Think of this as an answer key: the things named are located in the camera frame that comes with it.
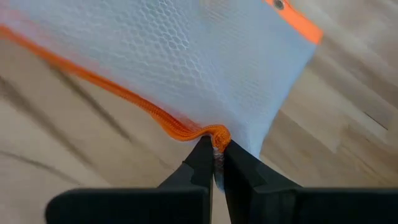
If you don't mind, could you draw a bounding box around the white mesh pouch orange trim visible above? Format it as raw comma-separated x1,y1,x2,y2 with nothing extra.
0,0,324,191

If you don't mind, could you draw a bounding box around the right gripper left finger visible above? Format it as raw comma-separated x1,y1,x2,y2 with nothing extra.
45,136,216,224

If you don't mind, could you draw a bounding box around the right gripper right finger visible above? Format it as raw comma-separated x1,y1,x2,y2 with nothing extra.
223,139,398,224

